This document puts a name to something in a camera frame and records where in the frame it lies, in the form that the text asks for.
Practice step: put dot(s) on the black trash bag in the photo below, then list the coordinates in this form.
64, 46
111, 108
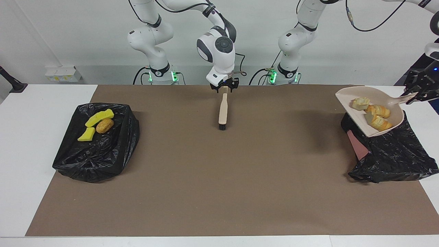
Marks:
394, 157

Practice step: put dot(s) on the brown toy bread roll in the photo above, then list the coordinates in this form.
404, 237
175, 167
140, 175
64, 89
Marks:
105, 126

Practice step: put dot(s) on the beige plastic dustpan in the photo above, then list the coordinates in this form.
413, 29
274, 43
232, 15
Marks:
380, 97

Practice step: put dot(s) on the pink bin box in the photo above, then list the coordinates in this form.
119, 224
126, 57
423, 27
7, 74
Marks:
358, 149

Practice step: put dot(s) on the brown table mat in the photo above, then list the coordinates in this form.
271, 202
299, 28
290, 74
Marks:
219, 212

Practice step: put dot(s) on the white wall socket box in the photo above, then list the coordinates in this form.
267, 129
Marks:
63, 74

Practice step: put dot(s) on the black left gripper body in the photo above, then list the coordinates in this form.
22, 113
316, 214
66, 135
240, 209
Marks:
427, 79

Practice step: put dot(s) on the beige hand brush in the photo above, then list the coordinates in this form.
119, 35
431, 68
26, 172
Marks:
223, 109

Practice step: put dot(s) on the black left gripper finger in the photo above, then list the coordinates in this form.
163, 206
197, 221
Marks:
423, 96
410, 90

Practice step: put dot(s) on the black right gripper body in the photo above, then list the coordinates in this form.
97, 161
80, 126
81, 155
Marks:
224, 84

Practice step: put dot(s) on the pale green scraps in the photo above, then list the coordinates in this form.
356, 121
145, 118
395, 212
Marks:
378, 110

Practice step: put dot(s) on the black trash bag bin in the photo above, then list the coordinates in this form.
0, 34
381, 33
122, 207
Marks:
103, 157

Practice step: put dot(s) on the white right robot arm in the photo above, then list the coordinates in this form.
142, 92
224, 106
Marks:
219, 48

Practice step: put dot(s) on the black stand foot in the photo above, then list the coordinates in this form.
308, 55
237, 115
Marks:
15, 85

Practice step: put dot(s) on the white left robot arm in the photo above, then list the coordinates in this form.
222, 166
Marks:
298, 37

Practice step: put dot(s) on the yellow sponge piece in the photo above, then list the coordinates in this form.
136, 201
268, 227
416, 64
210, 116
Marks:
108, 114
86, 134
93, 120

